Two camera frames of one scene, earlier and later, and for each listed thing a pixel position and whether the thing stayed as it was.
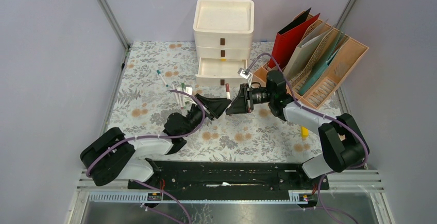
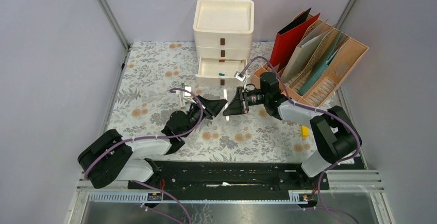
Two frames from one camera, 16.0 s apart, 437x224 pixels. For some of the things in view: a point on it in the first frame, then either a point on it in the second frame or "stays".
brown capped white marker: x=227 y=89 → x=231 y=61
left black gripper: x=216 y=106 stays
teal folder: x=324 y=59 stays
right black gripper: x=243 y=103 stays
